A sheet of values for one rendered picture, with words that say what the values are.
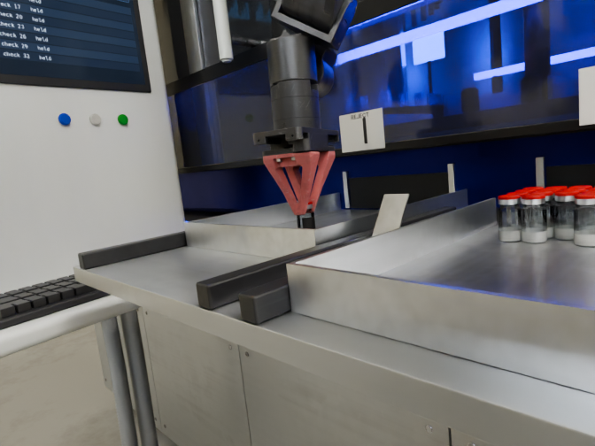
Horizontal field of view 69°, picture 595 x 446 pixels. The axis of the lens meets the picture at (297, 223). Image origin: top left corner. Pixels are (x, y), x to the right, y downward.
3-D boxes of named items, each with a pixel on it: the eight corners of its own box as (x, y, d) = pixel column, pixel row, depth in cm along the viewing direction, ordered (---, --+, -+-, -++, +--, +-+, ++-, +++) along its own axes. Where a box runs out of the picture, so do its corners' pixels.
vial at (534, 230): (526, 238, 44) (525, 194, 43) (551, 240, 42) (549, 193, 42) (518, 242, 42) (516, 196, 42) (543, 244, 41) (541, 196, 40)
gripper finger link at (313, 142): (340, 210, 54) (335, 134, 53) (313, 217, 48) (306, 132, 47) (294, 211, 58) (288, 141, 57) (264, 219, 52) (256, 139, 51)
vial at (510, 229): (504, 237, 46) (502, 194, 45) (526, 238, 44) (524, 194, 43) (495, 242, 44) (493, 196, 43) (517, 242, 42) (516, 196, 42)
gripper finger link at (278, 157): (342, 210, 55) (336, 134, 54) (315, 216, 49) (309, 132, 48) (296, 211, 58) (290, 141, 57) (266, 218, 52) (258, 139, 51)
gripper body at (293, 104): (341, 145, 55) (336, 86, 54) (301, 143, 46) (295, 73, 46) (297, 150, 58) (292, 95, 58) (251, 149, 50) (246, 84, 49)
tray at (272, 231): (339, 210, 85) (338, 192, 85) (468, 211, 67) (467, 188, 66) (187, 246, 62) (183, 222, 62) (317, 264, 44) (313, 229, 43)
